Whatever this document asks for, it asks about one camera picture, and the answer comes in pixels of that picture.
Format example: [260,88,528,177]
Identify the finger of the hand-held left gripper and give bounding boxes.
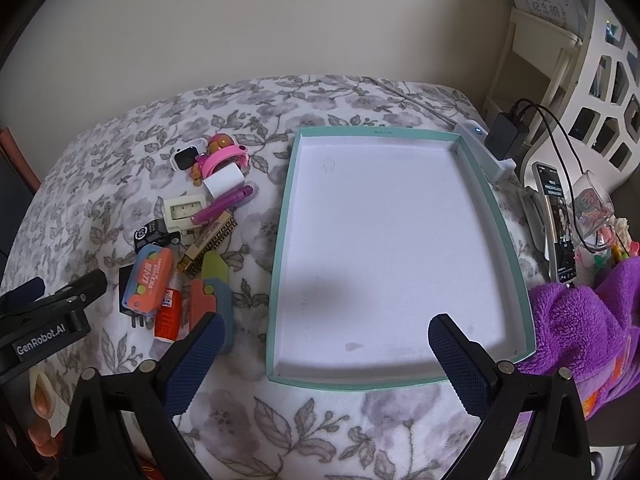
[0,276,46,312]
[30,268,109,317]

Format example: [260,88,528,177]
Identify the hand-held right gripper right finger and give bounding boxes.
[428,313,597,480]

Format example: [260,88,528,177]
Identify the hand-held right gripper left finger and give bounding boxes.
[55,311,227,480]

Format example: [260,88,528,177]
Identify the black plug adapter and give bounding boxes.
[118,264,151,330]

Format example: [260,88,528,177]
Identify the orange glue bottle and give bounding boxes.
[154,274,182,345]

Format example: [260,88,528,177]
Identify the orange and blue eraser case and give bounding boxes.
[125,244,175,315]

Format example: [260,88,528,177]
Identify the black toy car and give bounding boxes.
[134,219,183,252]

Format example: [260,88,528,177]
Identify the green orange blue toy knife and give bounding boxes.
[189,251,236,356]

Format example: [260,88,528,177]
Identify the gold black patterned case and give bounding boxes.
[177,210,237,277]

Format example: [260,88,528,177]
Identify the teal shallow cardboard box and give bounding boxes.
[265,126,537,391]

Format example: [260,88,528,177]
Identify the magenta pen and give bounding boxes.
[191,185,255,225]

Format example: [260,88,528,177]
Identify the white charger cube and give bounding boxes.
[204,170,245,201]

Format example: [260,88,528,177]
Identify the pink smartwatch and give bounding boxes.
[196,144,250,176]

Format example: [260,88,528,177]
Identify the dark wooden furniture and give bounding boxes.
[0,127,41,281]

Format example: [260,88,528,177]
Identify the purple fleece towel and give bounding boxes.
[520,255,640,446]

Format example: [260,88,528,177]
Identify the white smartwatch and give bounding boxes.
[171,137,208,171]

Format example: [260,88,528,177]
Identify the smartphone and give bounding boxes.
[531,161,578,286]

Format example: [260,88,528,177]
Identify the white phone stand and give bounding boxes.
[520,186,551,256]

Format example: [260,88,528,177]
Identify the grey floral blanket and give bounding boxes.
[0,74,551,480]

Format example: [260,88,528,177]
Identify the colourful small toys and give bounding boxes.
[575,217,640,271]

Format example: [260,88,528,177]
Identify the clear glass cup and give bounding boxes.
[570,170,616,253]

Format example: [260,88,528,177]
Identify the black charger block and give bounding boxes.
[487,112,530,161]

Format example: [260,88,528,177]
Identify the white power strip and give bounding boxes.
[454,121,517,183]

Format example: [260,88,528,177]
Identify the white lattice basket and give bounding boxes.
[520,0,640,196]

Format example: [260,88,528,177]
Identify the white wooden rack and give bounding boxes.
[482,7,583,121]

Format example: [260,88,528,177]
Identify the black charging cable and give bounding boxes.
[510,99,608,256]
[515,97,586,173]

